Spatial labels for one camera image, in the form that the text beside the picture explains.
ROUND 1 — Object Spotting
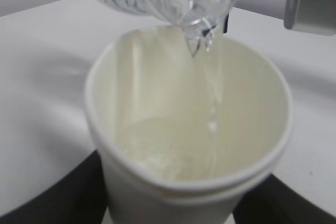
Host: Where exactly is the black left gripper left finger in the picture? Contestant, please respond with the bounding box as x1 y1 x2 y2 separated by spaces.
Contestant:
1 151 107 223

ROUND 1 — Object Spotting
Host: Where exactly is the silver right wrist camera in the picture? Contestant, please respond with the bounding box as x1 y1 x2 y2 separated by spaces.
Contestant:
284 0 335 36

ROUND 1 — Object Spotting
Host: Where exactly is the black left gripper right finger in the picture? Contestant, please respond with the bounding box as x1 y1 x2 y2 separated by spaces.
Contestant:
233 175 332 224

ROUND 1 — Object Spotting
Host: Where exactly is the white paper cup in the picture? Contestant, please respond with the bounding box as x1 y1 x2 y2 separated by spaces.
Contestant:
85 26 293 223

